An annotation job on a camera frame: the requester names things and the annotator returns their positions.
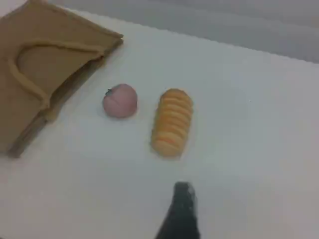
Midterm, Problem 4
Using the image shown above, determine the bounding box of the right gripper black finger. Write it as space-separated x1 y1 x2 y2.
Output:
155 181 201 239

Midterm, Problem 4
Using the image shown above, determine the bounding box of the long ridged toy bread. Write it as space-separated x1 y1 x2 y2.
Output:
151 88 194 158

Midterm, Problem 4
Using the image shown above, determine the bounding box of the pink toy peach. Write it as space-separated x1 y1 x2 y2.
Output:
103 83 139 120

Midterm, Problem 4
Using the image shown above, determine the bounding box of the brown jute tote bag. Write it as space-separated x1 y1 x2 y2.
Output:
0 0 124 159

